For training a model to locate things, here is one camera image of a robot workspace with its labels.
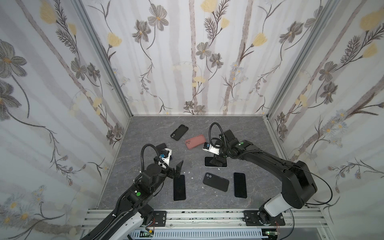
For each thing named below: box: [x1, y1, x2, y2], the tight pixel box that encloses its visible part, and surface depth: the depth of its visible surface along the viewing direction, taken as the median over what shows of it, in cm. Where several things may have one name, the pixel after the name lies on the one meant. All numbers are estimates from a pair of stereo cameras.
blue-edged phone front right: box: [233, 172, 247, 199], surface depth 86 cm
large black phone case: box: [203, 172, 230, 192], surface depth 88 cm
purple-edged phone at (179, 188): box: [173, 174, 186, 201], surface depth 86 cm
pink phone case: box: [185, 134, 206, 149], surface depth 107 cm
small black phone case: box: [170, 124, 189, 141], surface depth 113 cm
